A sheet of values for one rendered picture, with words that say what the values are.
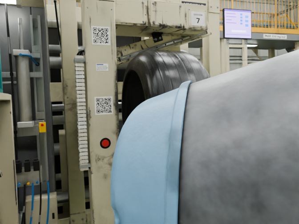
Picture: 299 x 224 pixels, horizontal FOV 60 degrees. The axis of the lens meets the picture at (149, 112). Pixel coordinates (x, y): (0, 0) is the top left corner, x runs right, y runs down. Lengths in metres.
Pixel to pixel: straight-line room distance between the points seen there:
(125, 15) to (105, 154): 0.74
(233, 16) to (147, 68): 4.44
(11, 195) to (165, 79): 0.63
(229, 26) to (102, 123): 4.45
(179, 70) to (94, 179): 0.57
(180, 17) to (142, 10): 0.23
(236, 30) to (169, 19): 3.89
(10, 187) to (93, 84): 0.51
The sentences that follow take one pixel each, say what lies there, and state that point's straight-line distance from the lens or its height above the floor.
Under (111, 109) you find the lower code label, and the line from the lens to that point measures 1.11.
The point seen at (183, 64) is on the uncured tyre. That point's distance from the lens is 1.09.
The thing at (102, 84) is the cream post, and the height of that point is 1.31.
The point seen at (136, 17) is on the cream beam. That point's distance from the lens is 1.48.
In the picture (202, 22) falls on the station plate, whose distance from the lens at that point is 1.64.
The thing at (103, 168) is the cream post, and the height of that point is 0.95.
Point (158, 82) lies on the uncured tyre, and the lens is 1.00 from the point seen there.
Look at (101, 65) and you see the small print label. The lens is 1.11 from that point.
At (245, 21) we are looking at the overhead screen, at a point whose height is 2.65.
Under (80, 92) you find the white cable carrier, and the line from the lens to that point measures 1.10.
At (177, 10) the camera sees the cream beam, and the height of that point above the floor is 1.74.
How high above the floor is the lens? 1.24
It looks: 3 degrees down
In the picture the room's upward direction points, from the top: 2 degrees counter-clockwise
